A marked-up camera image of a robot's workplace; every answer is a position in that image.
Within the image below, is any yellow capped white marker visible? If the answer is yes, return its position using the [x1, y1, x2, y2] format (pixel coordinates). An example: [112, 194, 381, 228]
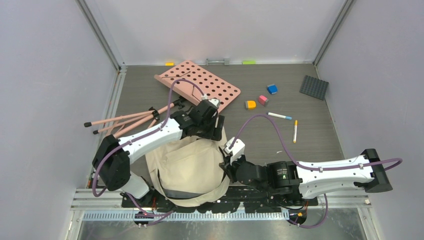
[292, 120, 298, 144]

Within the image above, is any pink eraser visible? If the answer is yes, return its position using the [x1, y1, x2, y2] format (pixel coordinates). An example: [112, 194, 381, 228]
[258, 95, 269, 107]

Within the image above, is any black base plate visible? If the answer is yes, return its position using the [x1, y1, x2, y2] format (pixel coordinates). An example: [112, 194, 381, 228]
[120, 183, 318, 214]

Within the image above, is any blue capped white marker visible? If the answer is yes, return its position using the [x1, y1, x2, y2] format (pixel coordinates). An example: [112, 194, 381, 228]
[267, 112, 292, 120]

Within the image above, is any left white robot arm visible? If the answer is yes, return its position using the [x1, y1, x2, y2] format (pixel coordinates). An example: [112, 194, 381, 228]
[92, 98, 225, 207]

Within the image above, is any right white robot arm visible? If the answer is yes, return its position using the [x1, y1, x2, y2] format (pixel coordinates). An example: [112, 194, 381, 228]
[219, 148, 393, 205]

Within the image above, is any green tape piece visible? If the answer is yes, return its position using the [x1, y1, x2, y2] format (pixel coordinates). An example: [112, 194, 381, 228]
[242, 60, 256, 65]

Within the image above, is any metal wall bracket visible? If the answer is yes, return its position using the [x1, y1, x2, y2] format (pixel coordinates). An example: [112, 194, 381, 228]
[205, 58, 230, 66]

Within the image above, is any dark grey studded plate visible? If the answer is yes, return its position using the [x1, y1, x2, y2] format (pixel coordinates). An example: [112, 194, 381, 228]
[299, 75, 329, 101]

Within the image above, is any yellow eraser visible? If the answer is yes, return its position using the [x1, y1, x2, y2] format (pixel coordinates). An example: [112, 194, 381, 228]
[245, 100, 257, 110]

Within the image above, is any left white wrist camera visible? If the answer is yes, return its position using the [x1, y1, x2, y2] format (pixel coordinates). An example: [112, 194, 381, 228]
[201, 94, 221, 112]

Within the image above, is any cream canvas backpack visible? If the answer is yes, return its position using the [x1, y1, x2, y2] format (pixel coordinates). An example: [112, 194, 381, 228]
[145, 130, 230, 207]

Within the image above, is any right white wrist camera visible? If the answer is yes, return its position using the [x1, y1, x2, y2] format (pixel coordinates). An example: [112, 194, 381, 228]
[223, 137, 246, 165]

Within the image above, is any pink music stand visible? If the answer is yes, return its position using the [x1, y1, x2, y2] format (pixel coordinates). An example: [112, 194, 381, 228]
[83, 60, 241, 137]

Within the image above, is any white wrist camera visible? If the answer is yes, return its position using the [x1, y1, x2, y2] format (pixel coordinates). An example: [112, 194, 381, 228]
[223, 137, 246, 165]
[201, 94, 221, 112]

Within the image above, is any blue eraser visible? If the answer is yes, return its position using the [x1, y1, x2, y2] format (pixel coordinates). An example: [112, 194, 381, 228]
[266, 84, 278, 95]

